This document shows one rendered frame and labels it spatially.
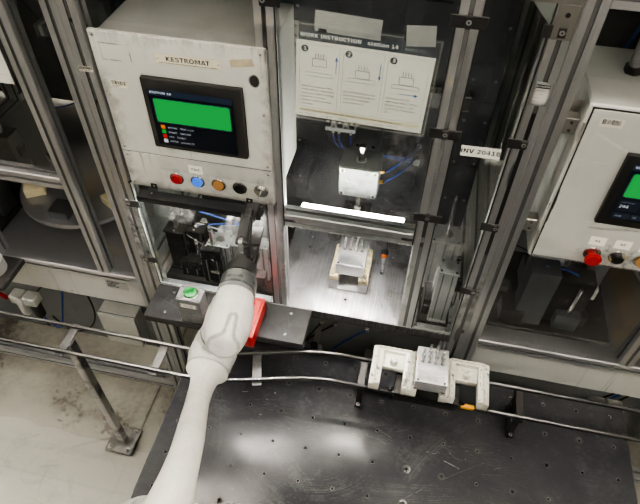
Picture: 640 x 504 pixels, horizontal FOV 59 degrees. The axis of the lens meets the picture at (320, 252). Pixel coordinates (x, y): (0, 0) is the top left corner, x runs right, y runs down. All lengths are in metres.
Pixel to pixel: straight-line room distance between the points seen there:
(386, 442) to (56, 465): 1.51
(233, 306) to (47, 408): 1.83
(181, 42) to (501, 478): 1.54
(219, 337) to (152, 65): 0.65
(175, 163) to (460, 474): 1.26
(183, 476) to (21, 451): 1.88
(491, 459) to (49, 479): 1.82
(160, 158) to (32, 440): 1.70
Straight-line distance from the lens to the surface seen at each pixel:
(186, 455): 1.13
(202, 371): 1.38
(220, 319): 1.27
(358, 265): 1.89
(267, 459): 1.92
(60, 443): 2.89
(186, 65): 1.40
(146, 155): 1.62
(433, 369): 1.81
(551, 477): 2.03
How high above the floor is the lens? 2.45
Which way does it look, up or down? 48 degrees down
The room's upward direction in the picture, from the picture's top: 1 degrees clockwise
